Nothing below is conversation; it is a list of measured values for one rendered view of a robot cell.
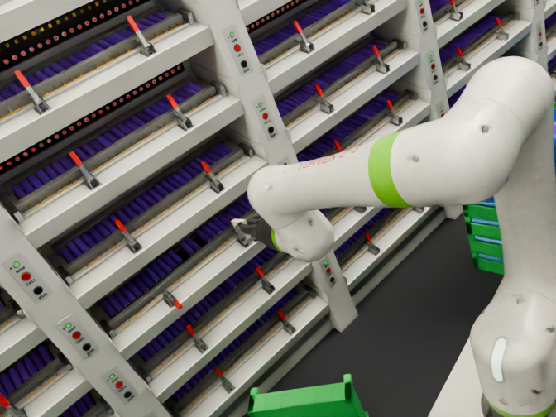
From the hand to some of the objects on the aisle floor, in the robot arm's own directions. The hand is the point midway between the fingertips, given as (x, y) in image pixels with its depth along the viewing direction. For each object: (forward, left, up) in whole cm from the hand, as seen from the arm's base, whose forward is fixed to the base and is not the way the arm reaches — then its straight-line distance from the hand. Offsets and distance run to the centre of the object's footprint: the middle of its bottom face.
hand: (240, 224), depth 133 cm
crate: (-14, +23, -62) cm, 68 cm away
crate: (-60, -58, -64) cm, 105 cm away
